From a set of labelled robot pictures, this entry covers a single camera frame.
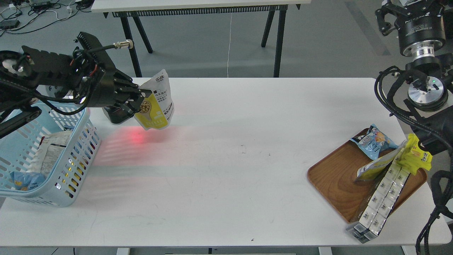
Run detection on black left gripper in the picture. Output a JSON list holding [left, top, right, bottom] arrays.
[[22, 32, 152, 114]]

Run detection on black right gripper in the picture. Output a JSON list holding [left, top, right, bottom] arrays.
[[375, 0, 447, 57]]

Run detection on yellow white snack pouch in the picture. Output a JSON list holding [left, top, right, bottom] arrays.
[[134, 69, 174, 130]]

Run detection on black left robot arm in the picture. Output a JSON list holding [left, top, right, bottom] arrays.
[[0, 32, 152, 137]]

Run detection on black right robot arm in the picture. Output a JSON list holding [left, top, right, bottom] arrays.
[[374, 0, 453, 157]]

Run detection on light blue plastic basket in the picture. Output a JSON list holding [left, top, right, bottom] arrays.
[[0, 103, 101, 206]]

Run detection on bright yellow snack pack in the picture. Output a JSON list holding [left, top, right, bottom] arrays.
[[395, 133, 432, 175]]

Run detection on blue snack bag in basket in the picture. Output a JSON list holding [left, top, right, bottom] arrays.
[[10, 171, 46, 191]]

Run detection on long white snack box pack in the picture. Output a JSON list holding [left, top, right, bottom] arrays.
[[346, 164, 411, 244]]

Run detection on black barcode scanner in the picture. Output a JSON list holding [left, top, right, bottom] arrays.
[[103, 106, 134, 125]]

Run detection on background table with black legs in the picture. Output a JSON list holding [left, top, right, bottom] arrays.
[[90, 0, 310, 78]]

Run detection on black floor cables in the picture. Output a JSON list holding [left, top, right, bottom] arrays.
[[0, 0, 94, 36]]

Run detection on white hanging cable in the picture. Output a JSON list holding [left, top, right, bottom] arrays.
[[226, 13, 233, 78]]

